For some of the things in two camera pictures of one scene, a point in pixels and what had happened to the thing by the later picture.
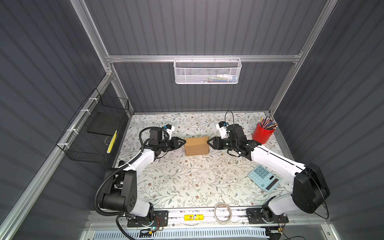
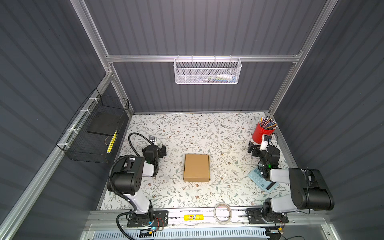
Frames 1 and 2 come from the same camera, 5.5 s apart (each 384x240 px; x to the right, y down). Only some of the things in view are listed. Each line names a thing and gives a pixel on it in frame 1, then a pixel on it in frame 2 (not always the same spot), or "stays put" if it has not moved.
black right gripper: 216,141 → 257,149
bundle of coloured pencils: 267,122 stays put
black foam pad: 106,123 stays put
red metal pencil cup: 261,134 stays put
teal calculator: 265,179 stays put
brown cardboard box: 196,146 → 196,168
